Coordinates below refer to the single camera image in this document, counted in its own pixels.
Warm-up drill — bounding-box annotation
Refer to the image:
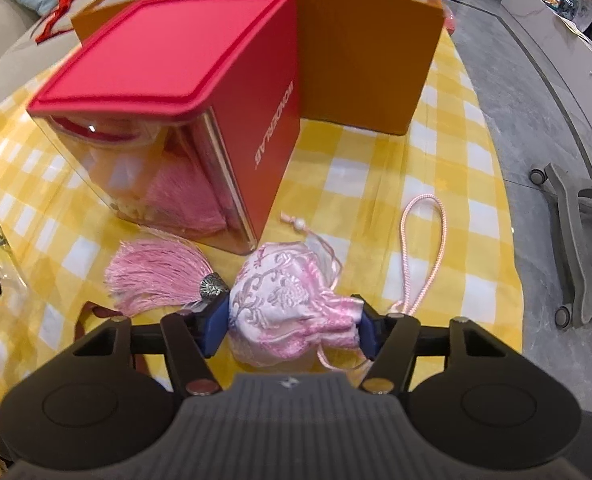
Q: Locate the pink embroidered pouch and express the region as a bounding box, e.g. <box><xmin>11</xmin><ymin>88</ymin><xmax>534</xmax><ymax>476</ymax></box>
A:
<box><xmin>227</xmin><ymin>214</ymin><xmax>364</xmax><ymax>370</ymax></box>

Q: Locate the pink tassel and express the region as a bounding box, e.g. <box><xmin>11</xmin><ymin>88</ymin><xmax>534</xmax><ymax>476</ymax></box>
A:
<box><xmin>105</xmin><ymin>237</ymin><xmax>229</xmax><ymax>316</ymax></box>

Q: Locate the yellow checkered tablecloth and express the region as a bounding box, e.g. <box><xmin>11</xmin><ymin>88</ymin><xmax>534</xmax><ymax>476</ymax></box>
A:
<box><xmin>0</xmin><ymin>36</ymin><xmax>524</xmax><ymax>401</ymax></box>

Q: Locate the red lidded clear box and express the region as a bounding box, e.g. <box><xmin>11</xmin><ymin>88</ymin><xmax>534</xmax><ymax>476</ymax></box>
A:
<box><xmin>28</xmin><ymin>0</ymin><xmax>300</xmax><ymax>255</ymax></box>

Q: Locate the grey chair base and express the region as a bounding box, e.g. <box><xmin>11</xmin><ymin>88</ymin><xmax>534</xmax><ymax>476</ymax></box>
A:
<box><xmin>529</xmin><ymin>164</ymin><xmax>592</xmax><ymax>330</ymax></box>

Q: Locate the red ribbon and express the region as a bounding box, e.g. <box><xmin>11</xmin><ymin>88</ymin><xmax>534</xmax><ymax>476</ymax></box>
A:
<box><xmin>34</xmin><ymin>0</ymin><xmax>75</xmax><ymax>44</ymax></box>

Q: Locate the orange cardboard box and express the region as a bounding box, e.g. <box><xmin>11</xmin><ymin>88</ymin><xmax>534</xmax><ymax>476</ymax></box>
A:
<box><xmin>70</xmin><ymin>0</ymin><xmax>447</xmax><ymax>137</ymax></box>

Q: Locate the pink storage basket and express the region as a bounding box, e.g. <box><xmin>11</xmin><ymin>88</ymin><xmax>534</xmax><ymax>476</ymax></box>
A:
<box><xmin>442</xmin><ymin>3</ymin><xmax>456</xmax><ymax>36</ymax></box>

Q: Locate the white tv cabinet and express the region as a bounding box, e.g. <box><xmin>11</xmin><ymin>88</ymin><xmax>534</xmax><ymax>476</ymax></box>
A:
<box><xmin>500</xmin><ymin>0</ymin><xmax>592</xmax><ymax>97</ymax></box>

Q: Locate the pink cord loop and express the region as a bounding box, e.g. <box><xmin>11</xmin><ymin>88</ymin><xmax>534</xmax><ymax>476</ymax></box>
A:
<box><xmin>388</xmin><ymin>194</ymin><xmax>448</xmax><ymax>317</ymax></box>

